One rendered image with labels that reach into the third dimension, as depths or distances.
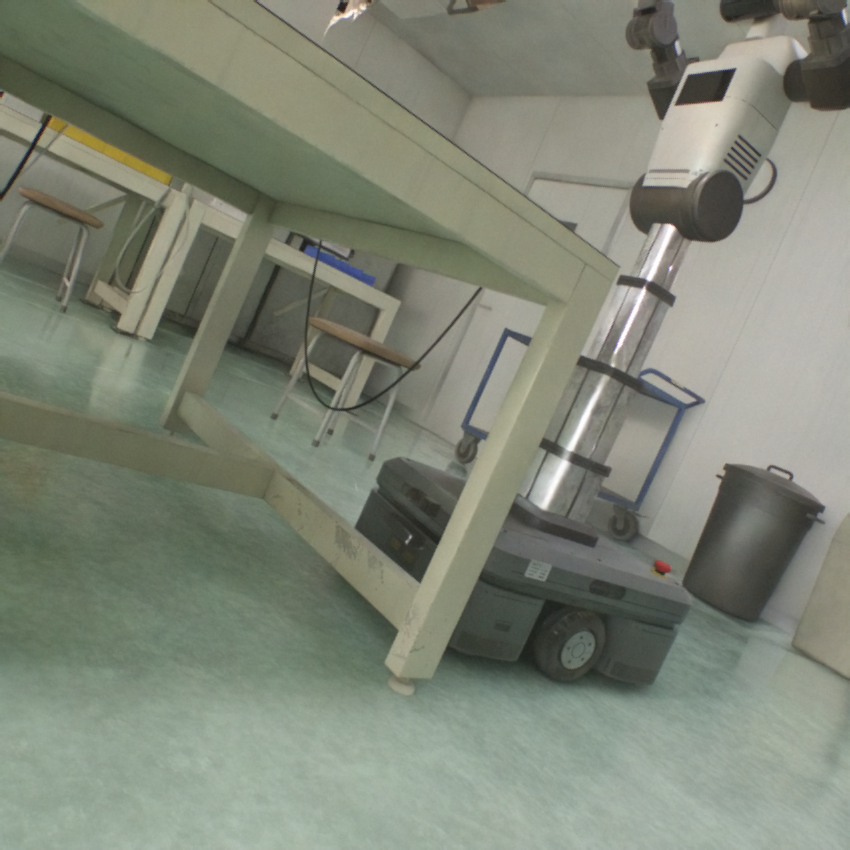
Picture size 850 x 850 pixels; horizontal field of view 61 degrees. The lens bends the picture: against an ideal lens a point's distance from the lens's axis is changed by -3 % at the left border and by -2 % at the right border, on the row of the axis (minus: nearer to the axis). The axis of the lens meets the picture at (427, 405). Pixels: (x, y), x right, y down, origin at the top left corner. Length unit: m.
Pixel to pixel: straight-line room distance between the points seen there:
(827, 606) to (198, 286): 4.28
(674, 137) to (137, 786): 1.59
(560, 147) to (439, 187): 5.06
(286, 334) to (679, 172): 4.43
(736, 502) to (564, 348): 2.57
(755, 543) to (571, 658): 2.12
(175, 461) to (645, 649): 1.07
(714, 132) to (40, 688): 1.57
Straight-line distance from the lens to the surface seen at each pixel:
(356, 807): 0.95
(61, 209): 3.82
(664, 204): 1.76
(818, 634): 3.65
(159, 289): 3.92
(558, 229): 1.09
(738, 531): 3.63
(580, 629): 1.60
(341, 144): 0.86
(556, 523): 1.64
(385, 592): 1.27
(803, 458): 4.16
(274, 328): 5.78
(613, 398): 1.69
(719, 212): 1.76
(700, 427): 4.42
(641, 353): 1.73
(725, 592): 3.66
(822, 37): 1.79
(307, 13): 1.02
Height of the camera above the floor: 0.50
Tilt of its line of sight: 3 degrees down
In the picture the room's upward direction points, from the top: 24 degrees clockwise
